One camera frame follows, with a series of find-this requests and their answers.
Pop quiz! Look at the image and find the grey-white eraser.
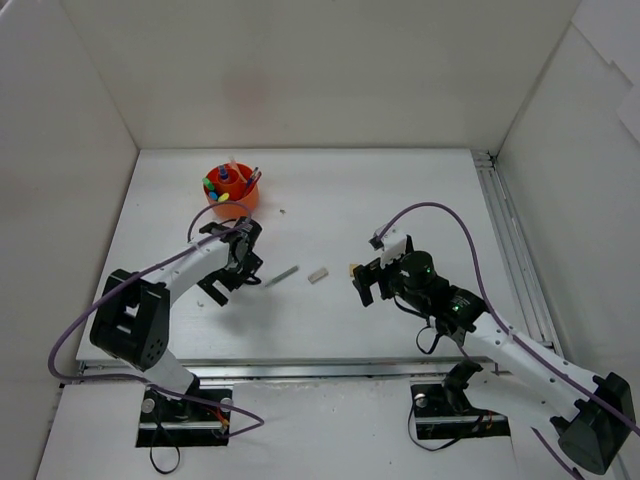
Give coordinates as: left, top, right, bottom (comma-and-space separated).
308, 268, 329, 284

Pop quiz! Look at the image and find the green cap black highlighter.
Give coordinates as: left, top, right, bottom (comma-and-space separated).
202, 177, 215, 189

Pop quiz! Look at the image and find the green-grey slim highlighter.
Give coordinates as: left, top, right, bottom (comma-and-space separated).
264, 265, 299, 288

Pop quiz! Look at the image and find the blue ballpoint pen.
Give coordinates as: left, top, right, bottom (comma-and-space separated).
244, 167, 260, 194

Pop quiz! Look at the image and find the clear glue bottle blue cap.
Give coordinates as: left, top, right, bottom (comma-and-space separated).
218, 164, 231, 185

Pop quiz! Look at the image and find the red gel pen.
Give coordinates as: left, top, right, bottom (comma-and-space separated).
247, 171, 262, 194

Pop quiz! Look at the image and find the yellow slim highlighter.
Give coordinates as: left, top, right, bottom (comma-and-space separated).
228, 156, 246, 183

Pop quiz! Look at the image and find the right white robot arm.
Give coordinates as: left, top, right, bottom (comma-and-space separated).
353, 231, 638, 475

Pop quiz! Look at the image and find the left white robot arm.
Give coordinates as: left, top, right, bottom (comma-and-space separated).
89, 217, 263, 420

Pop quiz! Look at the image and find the orange round divided container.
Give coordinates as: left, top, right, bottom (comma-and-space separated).
202, 161, 260, 220

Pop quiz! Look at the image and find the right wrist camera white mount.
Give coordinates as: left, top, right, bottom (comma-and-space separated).
369, 226, 408, 268

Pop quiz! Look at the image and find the aluminium frame rail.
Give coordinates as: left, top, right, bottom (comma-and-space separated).
74, 149, 631, 480

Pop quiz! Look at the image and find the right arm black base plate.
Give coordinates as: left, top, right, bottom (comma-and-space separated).
407, 361, 511, 452

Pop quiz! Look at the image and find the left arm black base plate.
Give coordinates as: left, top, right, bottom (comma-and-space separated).
136, 389, 231, 448

